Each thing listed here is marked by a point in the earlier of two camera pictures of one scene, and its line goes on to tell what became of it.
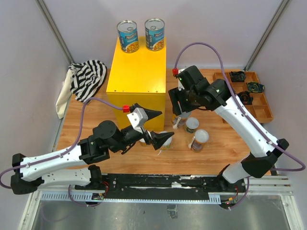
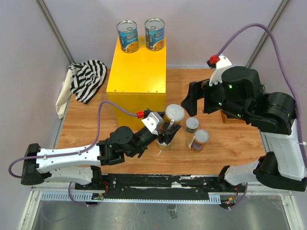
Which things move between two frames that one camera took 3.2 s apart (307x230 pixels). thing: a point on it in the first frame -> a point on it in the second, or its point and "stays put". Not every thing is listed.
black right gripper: [173, 95] -> [197, 90]
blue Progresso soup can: [128, 32] stays put
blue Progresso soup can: [155, 34] stays put
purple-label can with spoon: [201, 137] stays put
